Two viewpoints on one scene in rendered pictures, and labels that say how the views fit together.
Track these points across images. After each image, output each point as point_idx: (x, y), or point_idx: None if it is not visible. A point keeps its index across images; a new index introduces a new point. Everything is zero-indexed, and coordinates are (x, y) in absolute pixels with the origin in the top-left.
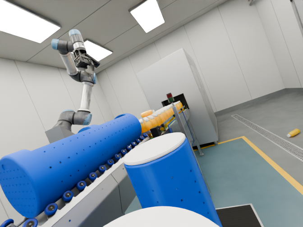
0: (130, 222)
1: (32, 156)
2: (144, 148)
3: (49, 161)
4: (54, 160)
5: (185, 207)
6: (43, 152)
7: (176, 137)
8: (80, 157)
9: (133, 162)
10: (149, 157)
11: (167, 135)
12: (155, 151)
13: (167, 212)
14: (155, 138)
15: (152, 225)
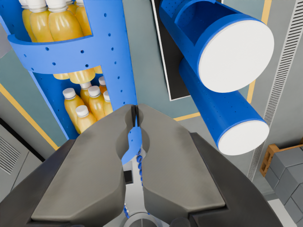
0: (241, 127)
1: (133, 148)
2: (224, 65)
3: (139, 132)
4: (139, 128)
5: None
6: (132, 140)
7: (264, 52)
8: (136, 98)
9: (222, 92)
10: (237, 88)
11: (252, 32)
12: (241, 77)
13: (254, 123)
14: (233, 31)
15: (249, 127)
